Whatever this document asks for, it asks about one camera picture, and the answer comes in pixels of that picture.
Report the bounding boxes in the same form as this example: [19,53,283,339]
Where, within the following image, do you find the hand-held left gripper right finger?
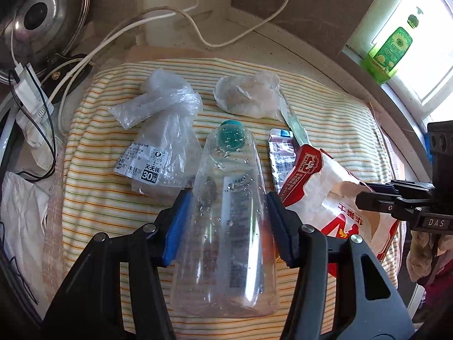
[265,191,414,340]

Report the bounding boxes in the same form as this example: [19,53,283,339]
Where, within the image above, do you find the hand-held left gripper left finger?
[42,189,193,340]

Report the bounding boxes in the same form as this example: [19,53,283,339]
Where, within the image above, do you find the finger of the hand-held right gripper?
[355,180,432,217]

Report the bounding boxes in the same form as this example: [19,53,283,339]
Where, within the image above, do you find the red white paper bag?
[279,144,400,279]

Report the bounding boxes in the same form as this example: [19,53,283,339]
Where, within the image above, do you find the clear plastic bottle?
[172,120,280,319]

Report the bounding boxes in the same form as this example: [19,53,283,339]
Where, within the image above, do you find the translucent plastic bag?
[214,71,284,119]

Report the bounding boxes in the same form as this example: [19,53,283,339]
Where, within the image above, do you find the striped cloth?
[62,58,400,340]

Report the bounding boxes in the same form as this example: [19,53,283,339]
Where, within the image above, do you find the beige rag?
[406,232,448,284]

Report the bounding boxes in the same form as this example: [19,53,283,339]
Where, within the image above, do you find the silver snack packet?
[267,128,301,199]

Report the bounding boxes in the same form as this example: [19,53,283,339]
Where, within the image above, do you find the clear labelled plastic bag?
[107,69,204,199]

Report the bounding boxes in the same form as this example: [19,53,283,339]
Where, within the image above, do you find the thin white green wrapper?
[278,90,312,147]

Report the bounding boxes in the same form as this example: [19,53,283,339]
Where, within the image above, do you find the green bottle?
[361,5,423,86]

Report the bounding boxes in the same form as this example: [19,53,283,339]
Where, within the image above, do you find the white charger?
[14,63,54,128]

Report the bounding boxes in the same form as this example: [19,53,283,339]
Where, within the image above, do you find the steel pot lid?
[0,0,91,86]

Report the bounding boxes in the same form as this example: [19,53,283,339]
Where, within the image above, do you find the white window frame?
[341,0,453,123]

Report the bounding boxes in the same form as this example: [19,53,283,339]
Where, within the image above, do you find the black cable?
[9,71,57,183]

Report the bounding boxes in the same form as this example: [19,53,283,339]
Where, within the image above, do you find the thick white cable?
[142,0,298,48]

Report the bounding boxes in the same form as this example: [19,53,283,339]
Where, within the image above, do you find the thin white charging cable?
[10,21,22,69]

